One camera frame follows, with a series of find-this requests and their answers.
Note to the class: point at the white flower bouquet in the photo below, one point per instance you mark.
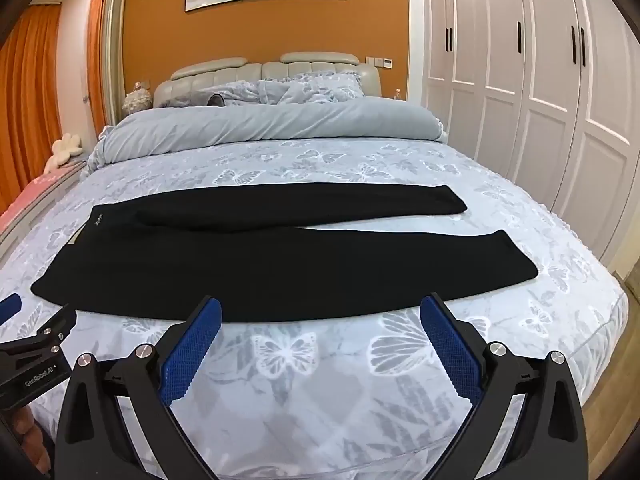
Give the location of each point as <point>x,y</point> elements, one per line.
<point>136,101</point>

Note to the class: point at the black pants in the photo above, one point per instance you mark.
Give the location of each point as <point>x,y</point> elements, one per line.
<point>250,270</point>

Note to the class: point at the white wardrobe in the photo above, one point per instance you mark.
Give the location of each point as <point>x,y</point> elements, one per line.
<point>525,85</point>

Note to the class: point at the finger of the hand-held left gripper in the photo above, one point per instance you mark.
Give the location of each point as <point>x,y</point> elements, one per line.
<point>10,305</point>
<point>47,332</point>

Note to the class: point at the orange curtain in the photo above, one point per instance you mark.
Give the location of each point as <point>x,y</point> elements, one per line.
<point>25,110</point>
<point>97,50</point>

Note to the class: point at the grey duvet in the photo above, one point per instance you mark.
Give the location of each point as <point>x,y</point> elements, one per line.
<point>275,125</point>

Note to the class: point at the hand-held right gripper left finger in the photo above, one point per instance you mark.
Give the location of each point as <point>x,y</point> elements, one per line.
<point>192,350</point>

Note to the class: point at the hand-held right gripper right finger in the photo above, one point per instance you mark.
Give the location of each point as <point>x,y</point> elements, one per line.
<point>450,350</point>

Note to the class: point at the pink blanket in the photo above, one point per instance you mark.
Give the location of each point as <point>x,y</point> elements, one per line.
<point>35,195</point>

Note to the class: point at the white flower plush toy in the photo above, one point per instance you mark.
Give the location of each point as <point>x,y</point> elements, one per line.
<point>65,150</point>

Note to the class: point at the grey padded headboard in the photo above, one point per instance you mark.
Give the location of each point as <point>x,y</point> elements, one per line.
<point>225,72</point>

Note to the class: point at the butterfly print bed sheet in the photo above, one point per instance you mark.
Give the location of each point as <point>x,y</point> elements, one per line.
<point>325,360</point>

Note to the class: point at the person's left hand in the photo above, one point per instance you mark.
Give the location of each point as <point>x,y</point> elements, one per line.
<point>30,430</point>

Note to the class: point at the butterfly print pillow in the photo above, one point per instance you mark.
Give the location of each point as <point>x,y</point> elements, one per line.
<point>310,90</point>

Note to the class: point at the cream sheer curtain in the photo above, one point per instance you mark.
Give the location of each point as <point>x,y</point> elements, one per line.
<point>114,45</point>

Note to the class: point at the grey roll cushion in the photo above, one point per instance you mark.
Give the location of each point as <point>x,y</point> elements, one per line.
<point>210,99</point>

